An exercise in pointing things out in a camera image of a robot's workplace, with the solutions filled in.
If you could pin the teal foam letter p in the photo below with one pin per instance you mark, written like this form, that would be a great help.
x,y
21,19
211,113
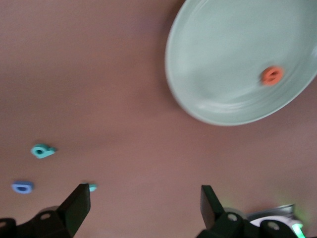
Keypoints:
x,y
49,150

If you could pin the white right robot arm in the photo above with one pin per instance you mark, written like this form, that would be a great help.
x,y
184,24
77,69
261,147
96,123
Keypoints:
x,y
296,226

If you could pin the blue foam letter D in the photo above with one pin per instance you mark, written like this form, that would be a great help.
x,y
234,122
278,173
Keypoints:
x,y
14,186

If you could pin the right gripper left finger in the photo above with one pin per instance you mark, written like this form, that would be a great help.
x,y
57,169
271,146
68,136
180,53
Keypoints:
x,y
69,218

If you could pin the orange foam letter e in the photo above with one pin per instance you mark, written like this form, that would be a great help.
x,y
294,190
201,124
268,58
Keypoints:
x,y
266,79

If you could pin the small teal foam digit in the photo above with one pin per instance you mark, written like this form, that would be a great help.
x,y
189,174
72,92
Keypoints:
x,y
93,188

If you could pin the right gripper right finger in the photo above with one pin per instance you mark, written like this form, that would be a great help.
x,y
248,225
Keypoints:
x,y
215,223

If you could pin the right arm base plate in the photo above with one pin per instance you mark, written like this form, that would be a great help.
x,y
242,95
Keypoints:
x,y
282,210

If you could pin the pale green plate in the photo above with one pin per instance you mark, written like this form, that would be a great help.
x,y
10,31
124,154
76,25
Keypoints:
x,y
223,62

